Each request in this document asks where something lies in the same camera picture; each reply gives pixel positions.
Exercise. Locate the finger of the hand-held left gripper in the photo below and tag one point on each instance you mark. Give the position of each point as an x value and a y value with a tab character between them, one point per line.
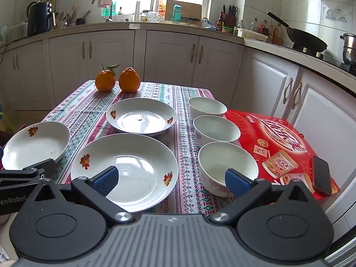
47	168

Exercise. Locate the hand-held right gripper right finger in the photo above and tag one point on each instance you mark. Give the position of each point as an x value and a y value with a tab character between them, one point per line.
236	182

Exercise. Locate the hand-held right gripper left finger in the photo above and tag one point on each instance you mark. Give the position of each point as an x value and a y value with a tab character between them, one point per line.
107	179

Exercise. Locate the white floral plate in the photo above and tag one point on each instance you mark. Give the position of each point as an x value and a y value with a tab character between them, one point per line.
36	144
133	169
141	116

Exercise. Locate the white bowl pink print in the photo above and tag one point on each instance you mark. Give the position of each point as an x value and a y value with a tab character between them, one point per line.
215	129
207	107
219	161

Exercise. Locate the red gift box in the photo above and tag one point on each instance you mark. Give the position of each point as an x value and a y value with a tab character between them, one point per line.
264	133

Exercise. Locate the black smartphone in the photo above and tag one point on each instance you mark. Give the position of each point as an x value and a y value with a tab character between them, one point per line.
321	175

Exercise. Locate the orange with leaf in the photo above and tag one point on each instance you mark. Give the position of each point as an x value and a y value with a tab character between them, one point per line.
105	82

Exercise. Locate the bumpy orange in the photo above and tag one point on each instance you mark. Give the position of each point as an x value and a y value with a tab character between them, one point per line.
129	80

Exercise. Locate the white kitchen cabinets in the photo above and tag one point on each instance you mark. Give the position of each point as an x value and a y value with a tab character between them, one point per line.
167	55

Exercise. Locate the white tray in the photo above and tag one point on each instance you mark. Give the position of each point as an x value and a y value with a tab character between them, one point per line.
250	34

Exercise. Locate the utensil holder with chopsticks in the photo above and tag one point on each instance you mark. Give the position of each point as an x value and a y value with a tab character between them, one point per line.
65	19

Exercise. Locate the black mortar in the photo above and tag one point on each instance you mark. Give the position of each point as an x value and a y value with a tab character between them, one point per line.
81	21

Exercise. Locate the gas stove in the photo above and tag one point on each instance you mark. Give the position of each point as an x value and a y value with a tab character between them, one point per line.
331	57

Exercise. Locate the clear bottle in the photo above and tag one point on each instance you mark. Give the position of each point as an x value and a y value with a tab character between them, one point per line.
253	25

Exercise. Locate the black wok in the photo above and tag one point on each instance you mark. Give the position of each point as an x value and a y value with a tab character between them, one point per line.
308	40

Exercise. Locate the dark sauce bottle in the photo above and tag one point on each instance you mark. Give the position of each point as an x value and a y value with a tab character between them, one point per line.
220	23

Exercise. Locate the knife block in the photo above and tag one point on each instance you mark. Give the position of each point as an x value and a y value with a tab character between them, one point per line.
229	19

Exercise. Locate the kitchen countertop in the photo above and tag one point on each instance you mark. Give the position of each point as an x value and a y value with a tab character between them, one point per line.
180	27

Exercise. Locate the metal faucet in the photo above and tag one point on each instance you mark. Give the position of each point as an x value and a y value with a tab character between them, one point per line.
110	14

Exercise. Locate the stack of plastic cups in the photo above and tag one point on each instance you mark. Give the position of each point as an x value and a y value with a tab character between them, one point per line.
137	11

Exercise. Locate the green soap bottle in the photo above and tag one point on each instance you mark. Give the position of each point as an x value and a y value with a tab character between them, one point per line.
113	8

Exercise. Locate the steel pot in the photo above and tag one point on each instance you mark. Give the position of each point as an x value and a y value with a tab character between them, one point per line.
349	47

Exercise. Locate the pink cloth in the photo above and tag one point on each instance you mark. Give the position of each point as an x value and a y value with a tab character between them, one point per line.
105	1

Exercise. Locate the wooden cutting board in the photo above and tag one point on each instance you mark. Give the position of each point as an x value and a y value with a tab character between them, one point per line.
189	11

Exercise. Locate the teal water bottle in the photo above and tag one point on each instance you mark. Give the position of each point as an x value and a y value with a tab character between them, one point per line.
177	14

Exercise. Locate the orange juice bottle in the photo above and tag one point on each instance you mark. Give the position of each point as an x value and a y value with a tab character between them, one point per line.
160	4

